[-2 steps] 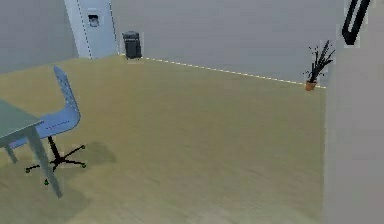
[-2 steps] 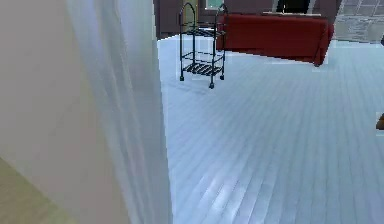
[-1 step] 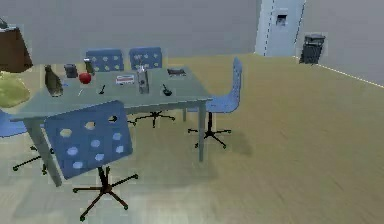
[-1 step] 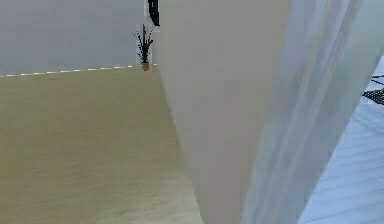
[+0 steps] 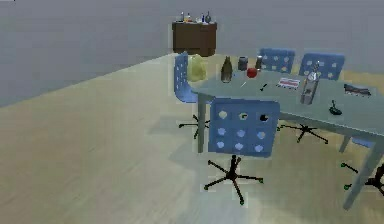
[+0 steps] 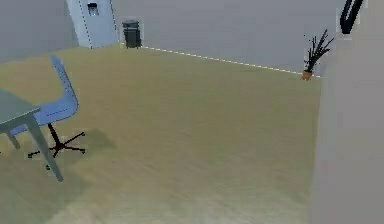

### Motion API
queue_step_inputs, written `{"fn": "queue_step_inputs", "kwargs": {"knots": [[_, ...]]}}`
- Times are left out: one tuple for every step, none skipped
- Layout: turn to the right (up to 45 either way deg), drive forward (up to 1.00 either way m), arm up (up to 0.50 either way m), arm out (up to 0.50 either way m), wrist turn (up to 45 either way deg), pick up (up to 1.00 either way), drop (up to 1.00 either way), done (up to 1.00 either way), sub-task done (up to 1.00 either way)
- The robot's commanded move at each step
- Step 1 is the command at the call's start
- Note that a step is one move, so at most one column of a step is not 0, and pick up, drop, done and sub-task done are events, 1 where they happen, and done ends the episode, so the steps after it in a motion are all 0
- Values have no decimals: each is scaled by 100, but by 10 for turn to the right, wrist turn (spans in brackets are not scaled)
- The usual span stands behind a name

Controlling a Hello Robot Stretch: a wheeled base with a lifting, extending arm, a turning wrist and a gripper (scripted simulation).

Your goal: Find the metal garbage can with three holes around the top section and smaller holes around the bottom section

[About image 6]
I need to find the dark plant in orange pot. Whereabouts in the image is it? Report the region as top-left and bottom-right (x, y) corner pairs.
(301, 29), (335, 82)

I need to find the grey table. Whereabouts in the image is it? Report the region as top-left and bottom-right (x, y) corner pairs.
(0, 88), (65, 183)

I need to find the white fridge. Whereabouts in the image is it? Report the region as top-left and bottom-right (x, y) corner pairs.
(65, 0), (120, 50)

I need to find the blue swivel chair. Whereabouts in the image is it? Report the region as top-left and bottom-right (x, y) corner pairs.
(5, 54), (87, 171)

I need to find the black metal garbage can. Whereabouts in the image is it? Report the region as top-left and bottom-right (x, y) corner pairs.
(121, 19), (143, 50)

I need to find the white door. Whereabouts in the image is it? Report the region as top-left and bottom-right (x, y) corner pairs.
(310, 0), (384, 224)

